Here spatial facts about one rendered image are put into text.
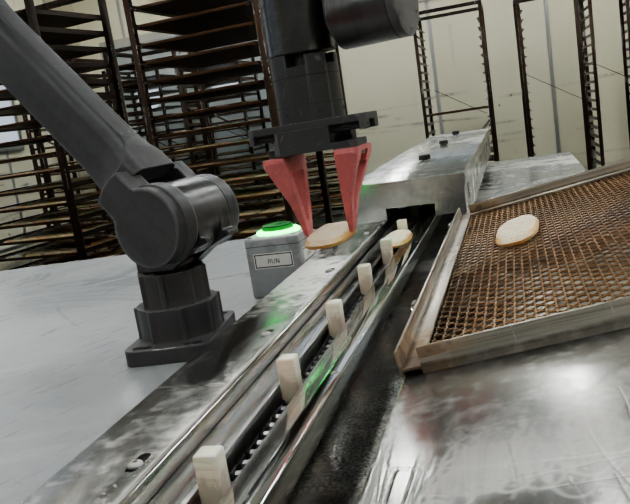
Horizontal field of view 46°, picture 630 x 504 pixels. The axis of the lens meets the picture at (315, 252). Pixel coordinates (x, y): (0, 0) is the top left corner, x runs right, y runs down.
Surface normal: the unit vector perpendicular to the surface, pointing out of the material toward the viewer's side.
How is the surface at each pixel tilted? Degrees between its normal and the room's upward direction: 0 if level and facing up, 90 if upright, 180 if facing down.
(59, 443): 0
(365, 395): 0
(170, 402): 0
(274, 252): 90
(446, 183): 90
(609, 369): 10
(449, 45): 90
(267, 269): 90
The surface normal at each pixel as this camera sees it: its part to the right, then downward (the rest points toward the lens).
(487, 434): -0.32, -0.94
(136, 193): -0.46, 0.22
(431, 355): -0.25, 0.21
